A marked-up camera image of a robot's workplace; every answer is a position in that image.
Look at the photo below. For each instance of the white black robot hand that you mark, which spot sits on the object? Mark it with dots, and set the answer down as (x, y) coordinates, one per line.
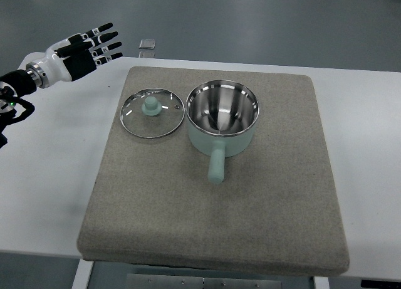
(75, 57)

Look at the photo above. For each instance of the glass lid with green knob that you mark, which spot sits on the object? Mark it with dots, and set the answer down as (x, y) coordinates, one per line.
(152, 113)

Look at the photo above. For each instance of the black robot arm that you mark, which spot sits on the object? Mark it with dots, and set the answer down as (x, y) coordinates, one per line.
(14, 109)

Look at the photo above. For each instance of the mint green steel pot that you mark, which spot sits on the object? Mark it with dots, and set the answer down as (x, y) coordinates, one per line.
(221, 117)

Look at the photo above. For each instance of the metal floor plate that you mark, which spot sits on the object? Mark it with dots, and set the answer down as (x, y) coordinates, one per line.
(147, 44)

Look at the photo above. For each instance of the beige fabric mat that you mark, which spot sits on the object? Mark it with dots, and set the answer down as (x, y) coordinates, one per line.
(275, 213)

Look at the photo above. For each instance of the metal bracket plate under table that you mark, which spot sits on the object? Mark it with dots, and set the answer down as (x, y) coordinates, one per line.
(192, 282)

